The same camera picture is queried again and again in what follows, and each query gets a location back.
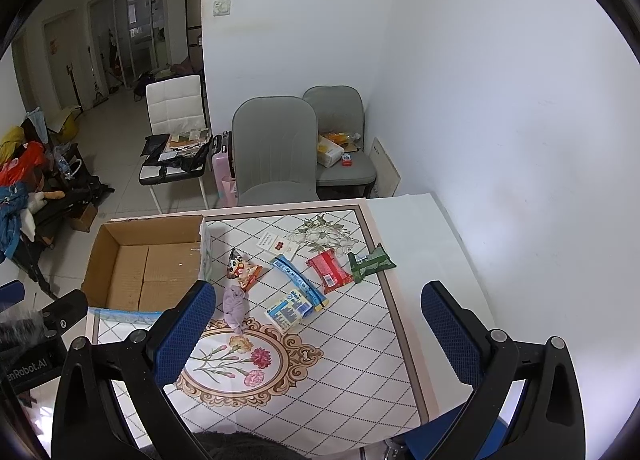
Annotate purple knitted cloth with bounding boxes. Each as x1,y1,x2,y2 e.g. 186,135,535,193
222,285,245,335

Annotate orange cartoon snack bag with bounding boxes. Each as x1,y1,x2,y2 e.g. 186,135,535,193
227,248,264,292

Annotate white card box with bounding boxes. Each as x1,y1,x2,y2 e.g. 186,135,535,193
256,231,298,261

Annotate yellow blue tissue pack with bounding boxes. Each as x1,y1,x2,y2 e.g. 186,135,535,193
266,289,314,333

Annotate green snack packet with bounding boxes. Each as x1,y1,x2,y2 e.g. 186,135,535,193
348,243,396,284

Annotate long blue snack packet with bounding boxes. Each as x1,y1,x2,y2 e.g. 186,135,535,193
271,255,329,312

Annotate red snack packet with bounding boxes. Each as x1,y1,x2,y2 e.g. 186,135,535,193
307,249,354,295

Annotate brown cardboard box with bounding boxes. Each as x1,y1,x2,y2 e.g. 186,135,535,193
81,214,204,313

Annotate pile of colourful clothes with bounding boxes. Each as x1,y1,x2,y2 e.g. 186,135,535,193
1,108,115,261

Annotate items on white chair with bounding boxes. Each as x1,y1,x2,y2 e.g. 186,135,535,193
141,129,212,172

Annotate white padded chair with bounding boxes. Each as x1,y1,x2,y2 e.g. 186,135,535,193
138,75,212,207

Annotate pink suitcase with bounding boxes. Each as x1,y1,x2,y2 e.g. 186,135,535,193
212,131,238,208

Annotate patterned floral table mat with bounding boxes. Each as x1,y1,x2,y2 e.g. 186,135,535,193
88,203,430,456

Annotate near grey chair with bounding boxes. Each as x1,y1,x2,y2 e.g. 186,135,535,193
232,96,318,206

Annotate grey chair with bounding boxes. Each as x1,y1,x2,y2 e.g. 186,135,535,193
303,86,376,197
232,96,318,206

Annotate leaning beige panel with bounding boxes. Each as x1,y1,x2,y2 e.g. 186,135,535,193
369,137,401,198

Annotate items on grey chair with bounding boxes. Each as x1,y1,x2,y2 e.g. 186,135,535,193
317,132,360,169

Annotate far grey chair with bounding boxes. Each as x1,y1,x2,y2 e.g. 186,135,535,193
303,86,376,197

